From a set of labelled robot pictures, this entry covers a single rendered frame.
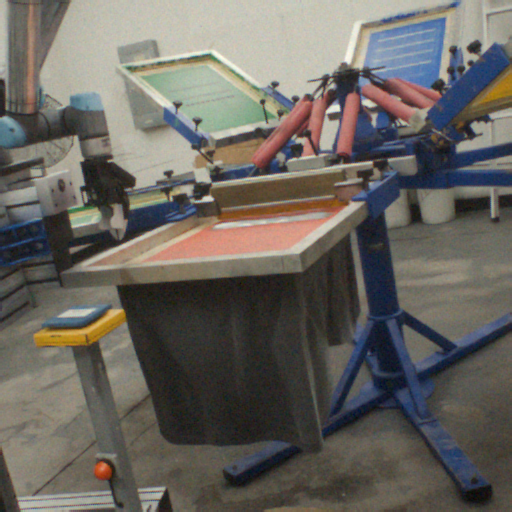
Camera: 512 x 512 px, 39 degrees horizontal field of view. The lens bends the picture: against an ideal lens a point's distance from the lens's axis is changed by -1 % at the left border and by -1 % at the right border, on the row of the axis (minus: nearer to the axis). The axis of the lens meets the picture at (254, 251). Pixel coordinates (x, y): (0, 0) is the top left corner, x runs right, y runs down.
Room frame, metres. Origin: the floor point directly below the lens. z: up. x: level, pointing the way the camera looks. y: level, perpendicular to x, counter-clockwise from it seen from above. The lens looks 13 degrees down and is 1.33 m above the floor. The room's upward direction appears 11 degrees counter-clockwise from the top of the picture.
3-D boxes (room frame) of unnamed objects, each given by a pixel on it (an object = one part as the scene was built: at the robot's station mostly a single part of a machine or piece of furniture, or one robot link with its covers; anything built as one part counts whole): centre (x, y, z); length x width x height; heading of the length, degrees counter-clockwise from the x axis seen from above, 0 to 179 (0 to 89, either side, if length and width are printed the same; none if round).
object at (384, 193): (1.89, -0.35, 0.98); 0.30 x 0.05 x 0.07; 154
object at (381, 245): (2.74, -0.47, 0.67); 0.39 x 0.39 x 1.35
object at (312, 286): (1.66, -0.16, 0.74); 0.46 x 0.04 x 0.42; 154
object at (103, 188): (1.75, 0.33, 1.18); 0.09 x 0.08 x 0.12; 154
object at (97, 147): (1.76, 0.32, 1.26); 0.08 x 0.08 x 0.05
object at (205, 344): (1.54, 0.13, 0.74); 0.45 x 0.03 x 0.43; 64
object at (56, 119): (1.81, 0.42, 1.33); 0.11 x 0.11 x 0.08; 54
